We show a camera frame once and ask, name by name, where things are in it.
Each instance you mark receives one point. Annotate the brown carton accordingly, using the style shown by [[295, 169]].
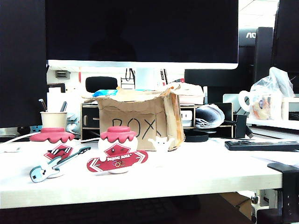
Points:
[[240, 205]]

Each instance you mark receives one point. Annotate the silver-tipped pen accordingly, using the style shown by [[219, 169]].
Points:
[[43, 105]]

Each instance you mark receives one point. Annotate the wooden desk organizer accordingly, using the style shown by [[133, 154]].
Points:
[[90, 121]]

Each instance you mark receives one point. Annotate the red-capped doll with guitar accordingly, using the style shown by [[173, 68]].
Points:
[[52, 136]]

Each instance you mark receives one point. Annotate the red-capped doll with snowboard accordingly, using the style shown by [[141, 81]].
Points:
[[118, 135]]

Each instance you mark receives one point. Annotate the black remote control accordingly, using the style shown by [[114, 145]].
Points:
[[261, 145]]

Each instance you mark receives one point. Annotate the black table clamp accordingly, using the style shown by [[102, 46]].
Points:
[[289, 186]]

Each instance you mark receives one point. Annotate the black computer tower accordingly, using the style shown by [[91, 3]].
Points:
[[264, 53]]

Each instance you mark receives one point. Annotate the white power adapter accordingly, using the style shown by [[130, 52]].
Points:
[[187, 115]]

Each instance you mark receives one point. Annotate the white box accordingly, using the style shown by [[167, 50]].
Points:
[[54, 99]]

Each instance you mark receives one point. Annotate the grey wall socket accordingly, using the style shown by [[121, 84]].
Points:
[[62, 74]]

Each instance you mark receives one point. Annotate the large white-framed monitor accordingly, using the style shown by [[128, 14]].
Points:
[[140, 30]]

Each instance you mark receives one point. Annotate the white monitor riser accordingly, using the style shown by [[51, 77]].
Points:
[[275, 123]]

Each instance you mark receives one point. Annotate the white mug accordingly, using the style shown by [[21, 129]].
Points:
[[243, 100]]

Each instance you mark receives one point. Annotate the clear plastic bag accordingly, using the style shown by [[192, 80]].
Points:
[[276, 81]]

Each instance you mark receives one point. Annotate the small white doll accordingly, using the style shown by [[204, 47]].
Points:
[[161, 142]]

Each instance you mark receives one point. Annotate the pink folded cloth stack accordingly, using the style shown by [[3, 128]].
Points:
[[190, 95]]

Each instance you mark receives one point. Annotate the beige paper cup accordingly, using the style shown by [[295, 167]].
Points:
[[53, 120]]

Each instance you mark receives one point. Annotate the blue packet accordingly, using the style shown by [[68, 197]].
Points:
[[105, 93]]

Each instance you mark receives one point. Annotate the rolled newspaper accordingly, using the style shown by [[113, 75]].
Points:
[[209, 115]]

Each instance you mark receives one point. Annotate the black AOC monitor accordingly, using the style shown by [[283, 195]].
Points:
[[246, 46]]

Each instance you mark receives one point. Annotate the cardboard box marked BOX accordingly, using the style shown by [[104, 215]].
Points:
[[130, 110]]

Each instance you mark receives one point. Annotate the black round dish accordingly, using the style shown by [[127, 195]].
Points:
[[196, 137]]

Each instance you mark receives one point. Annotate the black chair headrest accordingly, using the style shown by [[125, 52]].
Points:
[[101, 84]]

